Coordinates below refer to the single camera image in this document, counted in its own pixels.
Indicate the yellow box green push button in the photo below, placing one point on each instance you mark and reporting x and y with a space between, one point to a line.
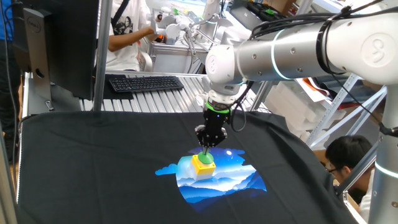
202 169

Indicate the black t-shirt with sky print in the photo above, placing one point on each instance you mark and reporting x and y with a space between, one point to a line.
93 161

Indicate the metal background table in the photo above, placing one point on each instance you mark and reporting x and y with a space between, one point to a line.
174 60

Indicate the white foam blocks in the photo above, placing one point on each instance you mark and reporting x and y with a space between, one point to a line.
289 105

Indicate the white metal rack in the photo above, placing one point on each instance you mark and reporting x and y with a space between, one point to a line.
334 107

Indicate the black monitor with grey stand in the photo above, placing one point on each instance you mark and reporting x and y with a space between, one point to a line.
71 46

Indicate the white chair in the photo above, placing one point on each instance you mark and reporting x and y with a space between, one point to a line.
146 62

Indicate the silver carabiner clip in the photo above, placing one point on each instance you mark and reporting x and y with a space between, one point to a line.
49 105

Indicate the grey metal pole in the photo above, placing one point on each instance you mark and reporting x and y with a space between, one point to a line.
102 56

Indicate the black haired person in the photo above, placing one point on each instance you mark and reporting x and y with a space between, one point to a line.
348 149

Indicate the aluminium frame profile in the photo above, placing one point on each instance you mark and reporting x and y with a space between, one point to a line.
357 168
262 93

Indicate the black desk mat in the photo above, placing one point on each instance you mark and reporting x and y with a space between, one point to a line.
118 95

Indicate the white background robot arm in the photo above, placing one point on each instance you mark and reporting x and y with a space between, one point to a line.
210 9

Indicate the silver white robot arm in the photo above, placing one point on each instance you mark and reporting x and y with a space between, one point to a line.
295 56

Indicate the person in printed white shirt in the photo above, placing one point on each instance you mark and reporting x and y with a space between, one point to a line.
124 59

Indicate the brown cardboard box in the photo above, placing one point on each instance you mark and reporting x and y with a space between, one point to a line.
318 157

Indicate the black computer keyboard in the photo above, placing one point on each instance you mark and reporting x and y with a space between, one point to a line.
146 84

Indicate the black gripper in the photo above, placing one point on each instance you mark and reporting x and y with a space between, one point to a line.
216 124

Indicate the white crumpled wrap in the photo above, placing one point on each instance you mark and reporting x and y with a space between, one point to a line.
200 101

